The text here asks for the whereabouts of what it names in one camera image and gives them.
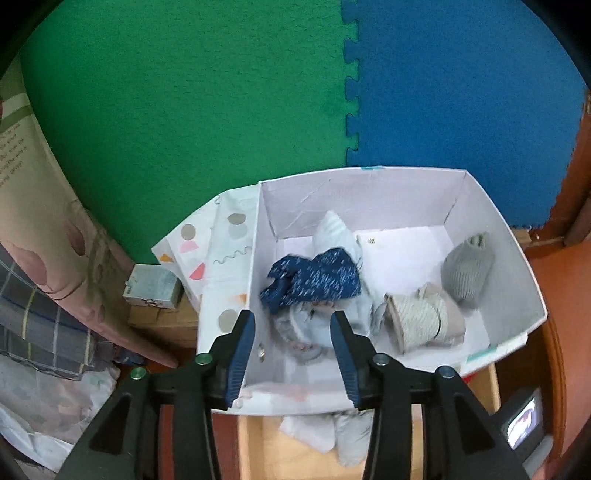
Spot pink patterned curtain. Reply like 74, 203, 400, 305
0, 55, 178, 370

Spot brown cardboard box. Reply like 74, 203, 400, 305
127, 295, 201, 349

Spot white plastic bags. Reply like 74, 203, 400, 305
0, 355, 121, 472

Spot navy speckled sock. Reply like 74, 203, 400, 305
259, 248, 362, 317

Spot small white carton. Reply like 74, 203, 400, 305
122, 264, 184, 309

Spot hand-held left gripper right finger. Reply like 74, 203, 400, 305
330, 310, 529, 480

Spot beige striped cloth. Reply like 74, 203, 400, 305
383, 282, 467, 355

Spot white shape-patterned cloth cover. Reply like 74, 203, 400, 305
152, 185, 259, 335

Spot grey plaid blanket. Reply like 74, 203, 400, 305
0, 244, 109, 381

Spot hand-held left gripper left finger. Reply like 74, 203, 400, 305
55, 310, 256, 480

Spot wooden drawer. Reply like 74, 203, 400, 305
238, 362, 502, 480

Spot brown wooden furniture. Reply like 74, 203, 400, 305
522, 88, 591, 480

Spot light blue underwear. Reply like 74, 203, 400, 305
272, 295, 375, 365

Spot pale crumpled cloth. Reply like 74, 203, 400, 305
333, 411, 376, 467

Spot green foam mat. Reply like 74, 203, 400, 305
18, 0, 361, 278

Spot white cardboard box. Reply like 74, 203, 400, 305
197, 166, 549, 414

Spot grey ribbed cloth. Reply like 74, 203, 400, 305
441, 232, 496, 309

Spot blue foam mat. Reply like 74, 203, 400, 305
342, 0, 589, 229

